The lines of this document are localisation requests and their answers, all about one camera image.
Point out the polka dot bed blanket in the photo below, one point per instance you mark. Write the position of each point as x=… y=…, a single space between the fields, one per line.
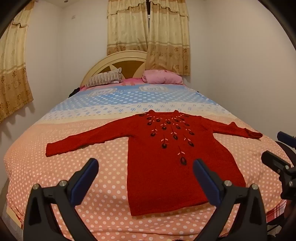
x=92 y=111

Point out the dark cloth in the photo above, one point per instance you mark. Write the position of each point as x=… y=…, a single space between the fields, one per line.
x=74 y=91

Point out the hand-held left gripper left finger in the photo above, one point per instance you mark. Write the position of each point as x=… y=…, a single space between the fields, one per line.
x=85 y=183

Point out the striped pillow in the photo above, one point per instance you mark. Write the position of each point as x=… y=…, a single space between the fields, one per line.
x=101 y=78

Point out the beige floral window curtain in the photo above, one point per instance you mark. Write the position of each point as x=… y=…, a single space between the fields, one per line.
x=168 y=34
x=127 y=27

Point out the cream wooden headboard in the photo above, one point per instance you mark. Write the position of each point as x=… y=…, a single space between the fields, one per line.
x=104 y=62

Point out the red knitted sweater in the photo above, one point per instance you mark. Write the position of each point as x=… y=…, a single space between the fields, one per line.
x=161 y=173

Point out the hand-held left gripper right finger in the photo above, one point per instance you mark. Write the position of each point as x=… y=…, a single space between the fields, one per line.
x=205 y=183

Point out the pink pillow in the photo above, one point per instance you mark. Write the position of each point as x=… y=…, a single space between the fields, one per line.
x=161 y=77

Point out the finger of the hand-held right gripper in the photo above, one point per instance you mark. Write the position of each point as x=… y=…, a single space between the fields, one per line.
x=275 y=162
x=286 y=138

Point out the beige floral wall curtain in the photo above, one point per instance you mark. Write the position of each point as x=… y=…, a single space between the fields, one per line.
x=13 y=69

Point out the red plaid cloth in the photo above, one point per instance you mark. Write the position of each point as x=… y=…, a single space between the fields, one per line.
x=276 y=212

